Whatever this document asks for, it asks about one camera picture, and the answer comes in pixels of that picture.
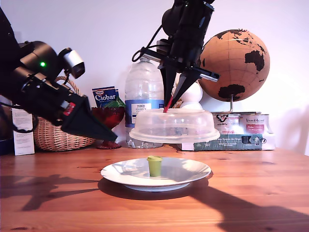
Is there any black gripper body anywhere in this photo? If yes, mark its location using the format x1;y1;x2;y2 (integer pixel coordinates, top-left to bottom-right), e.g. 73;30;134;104
28;83;74;129

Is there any clear plastic dome red handle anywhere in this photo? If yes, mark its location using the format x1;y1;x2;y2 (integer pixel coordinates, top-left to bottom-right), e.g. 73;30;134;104
129;95;221;145

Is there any green coffee capsule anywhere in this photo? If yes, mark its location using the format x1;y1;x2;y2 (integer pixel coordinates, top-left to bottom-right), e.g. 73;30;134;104
146;155;163;177

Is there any white plate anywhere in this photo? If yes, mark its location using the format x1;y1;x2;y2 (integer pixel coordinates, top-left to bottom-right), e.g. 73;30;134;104
100;157;212;192

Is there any red glass goblet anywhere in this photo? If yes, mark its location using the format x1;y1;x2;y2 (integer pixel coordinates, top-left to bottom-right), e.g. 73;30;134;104
91;107;126;150

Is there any large clear water bottle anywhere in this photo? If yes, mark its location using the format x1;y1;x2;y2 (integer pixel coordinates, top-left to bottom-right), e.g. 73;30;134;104
125;57;167;149

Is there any blue Ciobar packet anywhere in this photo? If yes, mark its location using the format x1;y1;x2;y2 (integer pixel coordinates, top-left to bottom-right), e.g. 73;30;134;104
91;86;120;108

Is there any green foil packet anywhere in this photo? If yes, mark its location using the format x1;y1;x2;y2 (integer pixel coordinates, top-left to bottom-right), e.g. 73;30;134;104
103;96;126;109

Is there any white printed carton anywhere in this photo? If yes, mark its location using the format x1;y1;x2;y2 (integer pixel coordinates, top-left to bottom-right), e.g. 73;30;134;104
11;107;36;156

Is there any cork globe on metal stand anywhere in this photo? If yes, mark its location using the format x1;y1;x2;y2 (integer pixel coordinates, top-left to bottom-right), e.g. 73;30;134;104
197;29;270;116

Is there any tin can recycling symbol label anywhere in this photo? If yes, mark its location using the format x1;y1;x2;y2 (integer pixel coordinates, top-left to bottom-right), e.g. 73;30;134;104
212;113;240;135

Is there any dark blue box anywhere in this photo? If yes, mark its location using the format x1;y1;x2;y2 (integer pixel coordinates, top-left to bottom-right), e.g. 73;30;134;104
0;139;15;155

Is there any tin can red label panel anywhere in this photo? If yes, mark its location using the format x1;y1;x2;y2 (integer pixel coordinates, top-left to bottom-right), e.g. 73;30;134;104
239;113;272;135

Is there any white green cardboard can tray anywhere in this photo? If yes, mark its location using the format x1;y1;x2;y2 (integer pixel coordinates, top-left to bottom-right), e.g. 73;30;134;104
181;134;276;151

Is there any white round security camera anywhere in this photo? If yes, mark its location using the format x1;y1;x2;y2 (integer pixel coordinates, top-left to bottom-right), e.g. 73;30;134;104
180;81;203;111

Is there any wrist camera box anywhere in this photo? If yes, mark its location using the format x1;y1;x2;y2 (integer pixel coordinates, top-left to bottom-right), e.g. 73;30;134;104
156;39;171;57
58;47;86;82

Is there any wicker basket with handle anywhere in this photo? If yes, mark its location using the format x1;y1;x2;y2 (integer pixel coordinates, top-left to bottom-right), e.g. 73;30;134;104
33;76;97;152

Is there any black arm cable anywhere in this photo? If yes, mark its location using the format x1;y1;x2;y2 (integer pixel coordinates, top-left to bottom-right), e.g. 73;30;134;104
0;101;39;133
131;24;165;63

